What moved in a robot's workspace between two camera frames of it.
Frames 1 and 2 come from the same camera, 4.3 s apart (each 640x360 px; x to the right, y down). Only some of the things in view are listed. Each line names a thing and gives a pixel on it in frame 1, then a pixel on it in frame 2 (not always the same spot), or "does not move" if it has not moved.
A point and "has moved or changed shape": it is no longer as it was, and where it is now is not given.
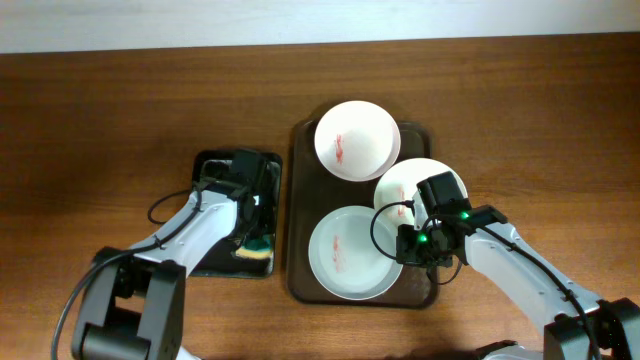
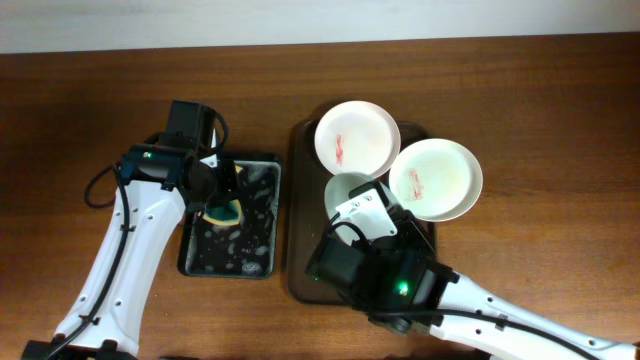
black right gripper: x=413 y=248 -> x=409 y=223
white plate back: x=357 y=141 does not move
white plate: x=398 y=183 has moved or changed shape
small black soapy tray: x=252 y=180 does not move
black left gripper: x=255 y=215 -> x=226 y=185
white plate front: x=344 y=258 -> x=337 y=189
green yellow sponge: x=260 y=248 has moved or changed shape
